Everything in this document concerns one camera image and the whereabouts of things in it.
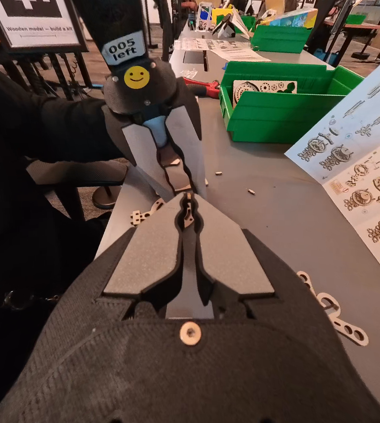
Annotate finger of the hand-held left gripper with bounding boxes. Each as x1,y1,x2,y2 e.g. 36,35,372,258
121,122,179,201
164,104,208,199

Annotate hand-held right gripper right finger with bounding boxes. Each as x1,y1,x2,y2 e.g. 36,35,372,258
189,193,275,307

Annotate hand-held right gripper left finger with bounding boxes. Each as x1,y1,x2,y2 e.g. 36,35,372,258
103,193,187,313

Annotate round wooden disc part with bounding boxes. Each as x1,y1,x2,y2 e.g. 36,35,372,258
130,193,195,229

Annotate person's left forearm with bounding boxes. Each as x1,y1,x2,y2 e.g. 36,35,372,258
0,79,126,163

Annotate wooden parts sheet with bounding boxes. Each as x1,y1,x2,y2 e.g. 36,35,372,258
232,80,298,110

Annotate round metal stand base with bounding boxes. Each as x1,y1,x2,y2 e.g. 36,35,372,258
92,185,118,209

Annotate black tripod stand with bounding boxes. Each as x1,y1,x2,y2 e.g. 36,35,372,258
0,51,95,101

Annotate large green plastic bin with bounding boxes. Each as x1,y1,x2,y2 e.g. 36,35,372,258
219,60,365,145

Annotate flat white instruction sheet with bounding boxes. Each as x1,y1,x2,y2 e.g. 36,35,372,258
176,37,272,63

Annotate yellow plastic bin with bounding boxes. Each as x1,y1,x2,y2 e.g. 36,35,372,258
211,7,234,26

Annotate black framed sign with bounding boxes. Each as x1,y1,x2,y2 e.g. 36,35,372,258
0,0,89,54

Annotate small green plastic bin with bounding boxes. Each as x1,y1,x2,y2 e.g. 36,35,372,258
249,15,313,54

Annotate large folded instruction sheet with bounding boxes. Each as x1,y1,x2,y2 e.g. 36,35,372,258
284,45,380,295

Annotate colourful printed box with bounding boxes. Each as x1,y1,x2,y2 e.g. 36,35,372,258
260,8,319,30

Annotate wooden background table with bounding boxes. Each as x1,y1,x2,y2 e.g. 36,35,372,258
322,19,380,65

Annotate red-handled pliers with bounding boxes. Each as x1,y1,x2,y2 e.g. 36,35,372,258
183,77,221,98

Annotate white wire frame model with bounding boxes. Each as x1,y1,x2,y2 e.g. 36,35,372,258
195,2,213,32

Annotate wooden shaft with ring loops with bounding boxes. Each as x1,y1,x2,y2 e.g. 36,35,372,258
296,270,369,347

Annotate metal key ring chain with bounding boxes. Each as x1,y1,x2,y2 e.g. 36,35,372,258
3,290,61,311

